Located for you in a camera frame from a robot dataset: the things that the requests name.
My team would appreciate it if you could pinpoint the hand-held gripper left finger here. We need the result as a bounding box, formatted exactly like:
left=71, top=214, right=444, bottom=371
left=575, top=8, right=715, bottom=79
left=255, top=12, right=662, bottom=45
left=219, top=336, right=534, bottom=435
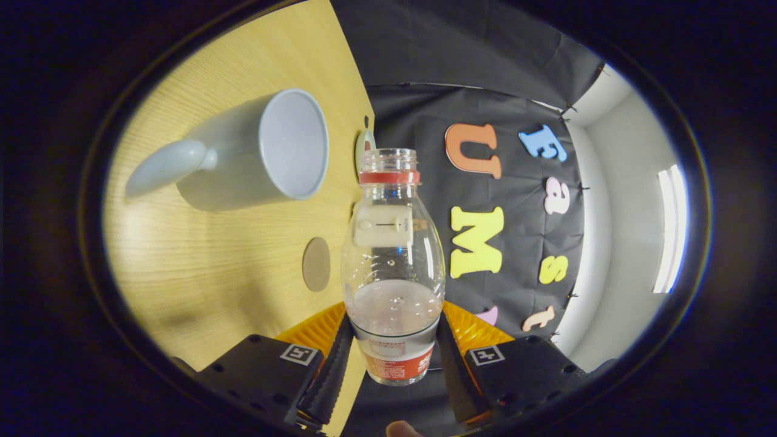
left=194, top=302, right=356, bottom=427

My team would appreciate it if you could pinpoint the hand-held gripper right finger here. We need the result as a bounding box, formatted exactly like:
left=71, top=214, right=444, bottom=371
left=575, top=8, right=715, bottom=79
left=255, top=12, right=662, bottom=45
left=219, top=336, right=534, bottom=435
left=435, top=300, right=591, bottom=425

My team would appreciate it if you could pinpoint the round brown coaster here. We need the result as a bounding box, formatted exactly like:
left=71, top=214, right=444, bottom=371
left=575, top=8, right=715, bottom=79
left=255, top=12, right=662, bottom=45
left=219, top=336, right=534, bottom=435
left=302, top=237, right=332, bottom=293

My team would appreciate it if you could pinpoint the clear plastic juice bottle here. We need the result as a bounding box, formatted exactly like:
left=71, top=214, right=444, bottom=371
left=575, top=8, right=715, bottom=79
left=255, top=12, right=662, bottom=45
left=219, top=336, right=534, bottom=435
left=340, top=147, right=447, bottom=387

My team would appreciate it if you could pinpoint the white cup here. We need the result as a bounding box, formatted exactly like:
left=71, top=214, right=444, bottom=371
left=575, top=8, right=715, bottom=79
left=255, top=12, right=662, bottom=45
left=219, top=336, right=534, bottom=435
left=124, top=89, right=331, bottom=214

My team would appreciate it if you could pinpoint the wooden table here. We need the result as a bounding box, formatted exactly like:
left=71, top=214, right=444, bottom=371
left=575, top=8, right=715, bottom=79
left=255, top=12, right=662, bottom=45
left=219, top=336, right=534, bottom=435
left=102, top=0, right=377, bottom=435

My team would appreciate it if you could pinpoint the large ceiling light panel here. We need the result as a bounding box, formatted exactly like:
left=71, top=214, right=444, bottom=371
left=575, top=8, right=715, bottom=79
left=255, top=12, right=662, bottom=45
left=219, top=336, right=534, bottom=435
left=652, top=164, right=690, bottom=296

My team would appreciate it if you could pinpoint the pale green plate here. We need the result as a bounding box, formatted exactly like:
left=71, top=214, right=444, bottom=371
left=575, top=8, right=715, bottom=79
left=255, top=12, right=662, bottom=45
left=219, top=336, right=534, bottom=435
left=355, top=129, right=377, bottom=178

